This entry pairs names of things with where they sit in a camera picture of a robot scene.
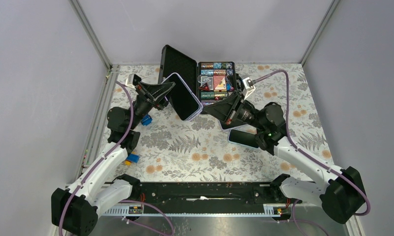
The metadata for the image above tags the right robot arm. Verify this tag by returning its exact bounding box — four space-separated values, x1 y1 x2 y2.
204 92 370 224

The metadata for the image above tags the phone in light blue case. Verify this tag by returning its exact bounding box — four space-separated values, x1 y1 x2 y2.
228 129 259 148

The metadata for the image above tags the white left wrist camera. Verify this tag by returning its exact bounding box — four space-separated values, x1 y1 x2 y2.
124 74 142 89

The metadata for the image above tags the black poker chip case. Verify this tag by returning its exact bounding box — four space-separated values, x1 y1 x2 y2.
158 45 242 106

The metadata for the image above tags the blue toy car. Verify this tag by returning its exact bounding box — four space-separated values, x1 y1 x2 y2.
141 114 153 126

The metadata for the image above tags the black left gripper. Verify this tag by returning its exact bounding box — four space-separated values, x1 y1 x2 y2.
128 82 179 130

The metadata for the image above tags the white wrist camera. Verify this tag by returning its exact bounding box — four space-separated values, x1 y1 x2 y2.
124 74 142 89
242 77 256 100

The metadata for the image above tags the red playing card box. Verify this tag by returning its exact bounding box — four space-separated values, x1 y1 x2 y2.
213 75 227 90

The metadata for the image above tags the floral table mat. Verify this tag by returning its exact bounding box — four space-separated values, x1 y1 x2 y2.
109 64 333 182

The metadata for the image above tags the phone in white case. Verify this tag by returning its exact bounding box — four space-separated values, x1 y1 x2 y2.
219 121 243 131

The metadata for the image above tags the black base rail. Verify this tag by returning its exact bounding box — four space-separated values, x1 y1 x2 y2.
128 182 295 215

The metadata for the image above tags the colourful toy brick stack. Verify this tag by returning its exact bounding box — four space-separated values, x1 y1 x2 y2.
123 153 140 166

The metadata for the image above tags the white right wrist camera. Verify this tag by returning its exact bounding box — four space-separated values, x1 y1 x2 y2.
242 77 256 100

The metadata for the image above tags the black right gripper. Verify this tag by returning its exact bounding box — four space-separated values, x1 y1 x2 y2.
203 90 267 131

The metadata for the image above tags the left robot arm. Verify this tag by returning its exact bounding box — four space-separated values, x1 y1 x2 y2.
51 82 176 236

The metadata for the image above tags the phone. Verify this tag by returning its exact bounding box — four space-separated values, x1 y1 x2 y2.
228 129 259 148
219 121 243 131
161 72 203 121

